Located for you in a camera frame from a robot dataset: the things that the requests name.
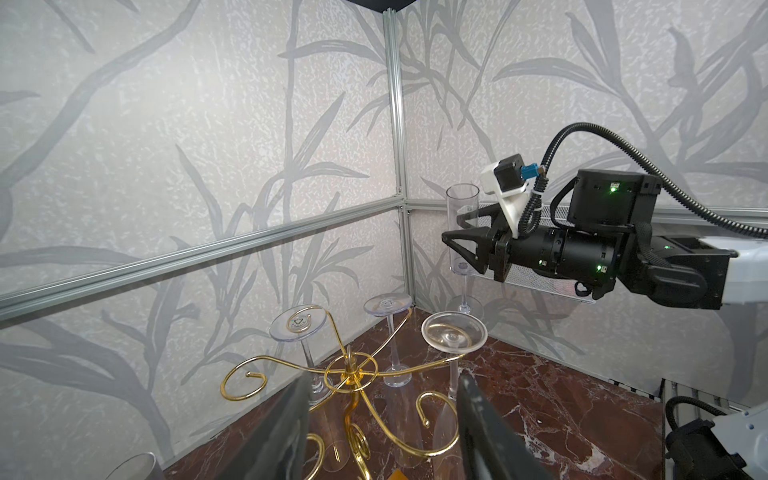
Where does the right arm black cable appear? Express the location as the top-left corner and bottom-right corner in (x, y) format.
(518, 122), (768, 240)

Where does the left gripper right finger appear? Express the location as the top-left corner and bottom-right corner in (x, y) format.
(457, 372), (552, 480)

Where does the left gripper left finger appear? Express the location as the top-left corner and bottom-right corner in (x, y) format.
(216, 373), (311, 479)

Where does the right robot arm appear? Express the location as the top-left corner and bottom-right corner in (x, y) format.
(442, 170), (767, 309)

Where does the white wire mesh basket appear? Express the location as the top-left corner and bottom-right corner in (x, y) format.
(472, 205), (596, 304)

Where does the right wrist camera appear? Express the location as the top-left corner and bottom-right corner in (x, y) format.
(480, 154), (547, 239)

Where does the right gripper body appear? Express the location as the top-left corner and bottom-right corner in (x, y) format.
(441, 204), (561, 282)

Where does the wine glass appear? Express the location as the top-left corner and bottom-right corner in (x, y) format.
(421, 311), (488, 479)
(363, 293), (413, 388)
(269, 305), (331, 410)
(106, 452), (166, 480)
(445, 182), (484, 319)

